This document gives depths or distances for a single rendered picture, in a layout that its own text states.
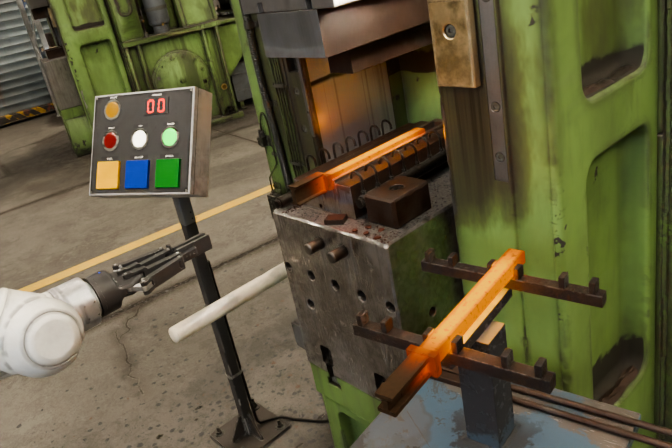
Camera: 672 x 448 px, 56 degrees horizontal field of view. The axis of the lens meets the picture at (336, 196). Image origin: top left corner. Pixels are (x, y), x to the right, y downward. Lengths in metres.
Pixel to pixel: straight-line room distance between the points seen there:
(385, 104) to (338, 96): 0.18
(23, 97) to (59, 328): 8.37
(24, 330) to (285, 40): 0.77
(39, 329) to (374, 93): 1.13
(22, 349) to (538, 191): 0.89
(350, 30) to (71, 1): 4.96
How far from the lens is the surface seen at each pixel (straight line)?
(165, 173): 1.69
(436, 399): 1.24
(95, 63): 6.19
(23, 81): 9.23
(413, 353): 0.90
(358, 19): 1.34
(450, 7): 1.20
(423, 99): 1.79
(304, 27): 1.31
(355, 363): 1.56
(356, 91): 1.71
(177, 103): 1.71
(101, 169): 1.83
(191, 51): 6.26
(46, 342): 0.92
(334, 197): 1.41
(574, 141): 1.24
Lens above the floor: 1.49
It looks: 22 degrees down
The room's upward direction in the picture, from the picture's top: 11 degrees counter-clockwise
